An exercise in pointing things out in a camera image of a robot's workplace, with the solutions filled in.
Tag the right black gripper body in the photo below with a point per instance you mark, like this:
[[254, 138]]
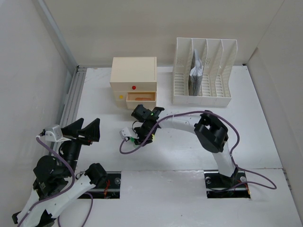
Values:
[[142, 132]]

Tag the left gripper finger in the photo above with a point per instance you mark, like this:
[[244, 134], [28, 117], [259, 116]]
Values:
[[71, 131], [92, 131]]

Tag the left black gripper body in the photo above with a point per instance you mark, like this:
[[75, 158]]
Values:
[[71, 150]]

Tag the drawer with blue knob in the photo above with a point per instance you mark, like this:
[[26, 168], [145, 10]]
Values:
[[132, 104]]

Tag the orange translucent tube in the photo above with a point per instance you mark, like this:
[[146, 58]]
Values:
[[143, 99]]

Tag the drawer with yellow knob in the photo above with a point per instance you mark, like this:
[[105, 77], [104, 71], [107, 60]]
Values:
[[120, 95]]

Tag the cream top drawer red knob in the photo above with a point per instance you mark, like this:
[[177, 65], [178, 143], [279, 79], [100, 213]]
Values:
[[134, 86]]

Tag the grey black booklet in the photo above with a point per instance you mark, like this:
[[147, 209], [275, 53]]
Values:
[[195, 74]]

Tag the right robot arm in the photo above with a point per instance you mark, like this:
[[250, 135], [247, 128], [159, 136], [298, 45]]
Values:
[[210, 131]]

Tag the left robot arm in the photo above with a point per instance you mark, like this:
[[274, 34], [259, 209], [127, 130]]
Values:
[[56, 185]]

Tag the cream wooden drawer cabinet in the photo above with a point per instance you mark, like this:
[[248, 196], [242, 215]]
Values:
[[133, 69]]

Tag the white plastic file organizer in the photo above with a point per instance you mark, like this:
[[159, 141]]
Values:
[[218, 57]]

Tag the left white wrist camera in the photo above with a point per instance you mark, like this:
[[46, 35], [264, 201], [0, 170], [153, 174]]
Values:
[[53, 133]]

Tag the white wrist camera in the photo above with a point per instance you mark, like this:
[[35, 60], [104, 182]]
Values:
[[53, 133], [126, 133]]

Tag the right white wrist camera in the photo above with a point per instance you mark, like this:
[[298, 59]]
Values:
[[126, 133]]

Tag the aluminium frame rail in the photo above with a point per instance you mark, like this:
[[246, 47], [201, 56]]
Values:
[[71, 99]]

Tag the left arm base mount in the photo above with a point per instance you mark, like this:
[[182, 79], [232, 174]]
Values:
[[110, 189]]

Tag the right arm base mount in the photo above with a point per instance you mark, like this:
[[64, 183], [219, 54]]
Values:
[[221, 187]]

